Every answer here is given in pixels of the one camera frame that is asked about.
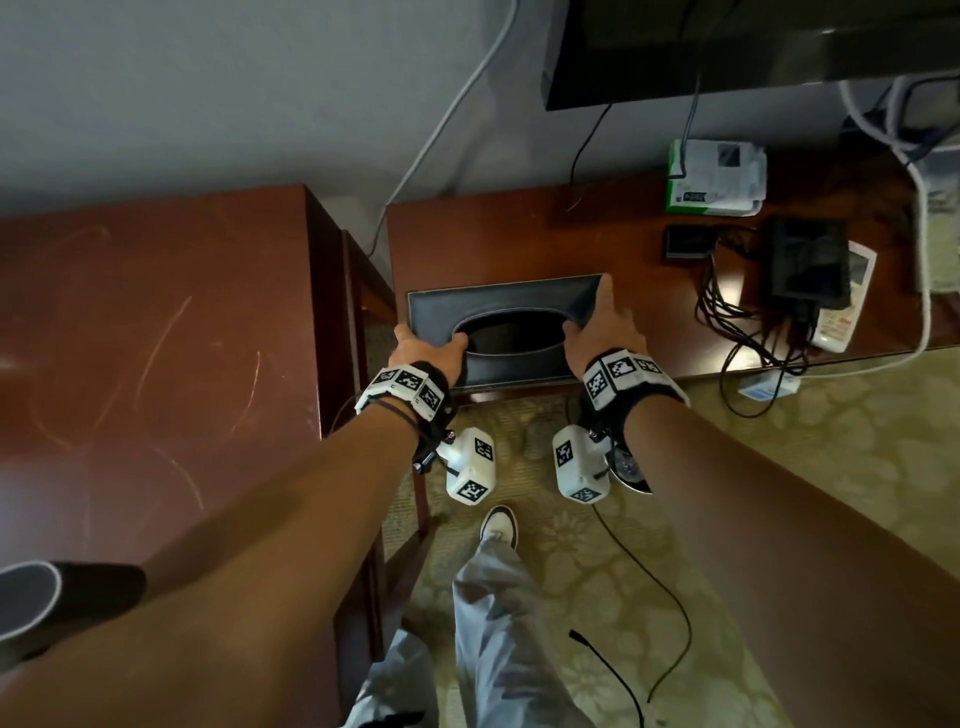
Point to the person's left hand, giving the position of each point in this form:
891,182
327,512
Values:
435,352

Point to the green white box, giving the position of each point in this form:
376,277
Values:
712,176

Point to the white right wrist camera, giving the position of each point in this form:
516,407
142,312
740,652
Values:
574,465

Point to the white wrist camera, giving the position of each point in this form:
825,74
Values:
472,465
574,465

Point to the white remote control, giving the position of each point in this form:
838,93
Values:
844,322

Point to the black grey sleeve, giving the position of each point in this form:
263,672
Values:
97,592

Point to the person's right forearm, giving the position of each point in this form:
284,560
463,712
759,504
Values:
787,570

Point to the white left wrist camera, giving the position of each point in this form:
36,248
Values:
472,465

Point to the black square box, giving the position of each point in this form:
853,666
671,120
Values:
806,262

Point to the person's left forearm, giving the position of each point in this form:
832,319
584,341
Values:
225,585

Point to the black television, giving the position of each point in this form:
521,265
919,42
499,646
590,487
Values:
712,45

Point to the small black adapter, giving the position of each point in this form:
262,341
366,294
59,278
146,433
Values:
686,241

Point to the light grey trousers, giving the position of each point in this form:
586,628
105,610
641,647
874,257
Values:
510,637

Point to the black tissue box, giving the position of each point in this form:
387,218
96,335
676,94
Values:
435,307

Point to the red-brown wooden table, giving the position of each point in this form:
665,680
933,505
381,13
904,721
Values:
150,337

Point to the white sneaker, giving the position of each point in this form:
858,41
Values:
499,525

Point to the low wooden television stand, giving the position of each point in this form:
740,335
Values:
525,232

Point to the person's right hand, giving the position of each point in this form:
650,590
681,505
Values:
604,334

